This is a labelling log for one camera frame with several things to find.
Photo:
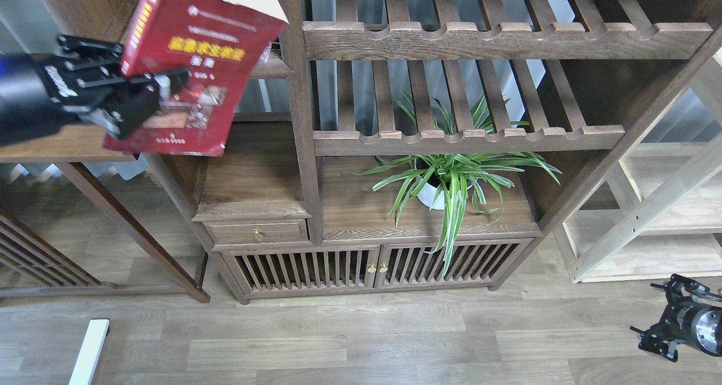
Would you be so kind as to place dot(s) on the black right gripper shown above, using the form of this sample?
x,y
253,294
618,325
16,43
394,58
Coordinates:
x,y
690,318

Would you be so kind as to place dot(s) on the white pink upright book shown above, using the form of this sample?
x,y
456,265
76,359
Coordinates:
x,y
265,53

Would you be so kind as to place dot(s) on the white robot base bar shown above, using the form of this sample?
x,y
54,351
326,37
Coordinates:
x,y
90,350

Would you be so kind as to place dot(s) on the brass drawer knob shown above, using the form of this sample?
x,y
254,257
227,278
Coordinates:
x,y
258,235

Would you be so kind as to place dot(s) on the red hardcover book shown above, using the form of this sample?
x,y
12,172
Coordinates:
x,y
219,42

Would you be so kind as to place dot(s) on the light wooden shelf rack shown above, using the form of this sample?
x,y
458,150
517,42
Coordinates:
x,y
657,211

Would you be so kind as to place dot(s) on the dark upright book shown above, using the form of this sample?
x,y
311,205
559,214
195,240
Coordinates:
x,y
275,45

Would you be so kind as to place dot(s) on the dark wooden bookshelf cabinet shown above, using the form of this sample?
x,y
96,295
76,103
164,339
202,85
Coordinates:
x,y
578,81

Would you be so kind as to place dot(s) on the white plant pot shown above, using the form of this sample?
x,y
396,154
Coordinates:
x,y
432,194

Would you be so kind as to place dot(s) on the green spider plant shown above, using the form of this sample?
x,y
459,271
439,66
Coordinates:
x,y
477,180

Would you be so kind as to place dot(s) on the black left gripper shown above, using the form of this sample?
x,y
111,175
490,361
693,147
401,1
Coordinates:
x,y
40,95

